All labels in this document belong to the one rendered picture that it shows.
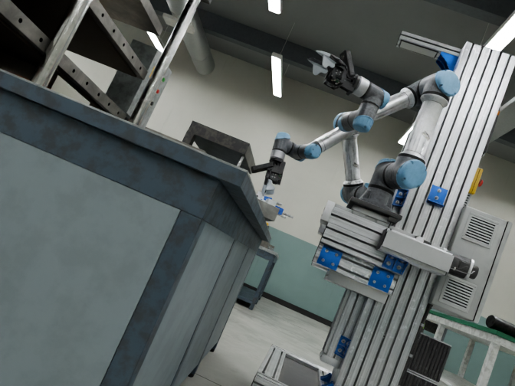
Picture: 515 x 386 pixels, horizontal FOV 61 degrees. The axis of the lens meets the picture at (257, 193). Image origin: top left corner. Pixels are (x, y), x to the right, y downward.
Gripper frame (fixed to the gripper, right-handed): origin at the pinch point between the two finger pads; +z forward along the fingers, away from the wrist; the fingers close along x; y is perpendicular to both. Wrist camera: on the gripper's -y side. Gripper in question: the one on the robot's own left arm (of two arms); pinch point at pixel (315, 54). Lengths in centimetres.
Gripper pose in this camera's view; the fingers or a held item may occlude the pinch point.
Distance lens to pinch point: 180.6
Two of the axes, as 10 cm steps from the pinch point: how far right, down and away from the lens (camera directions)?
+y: -3.5, 9.0, -2.6
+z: -8.7, -4.2, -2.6
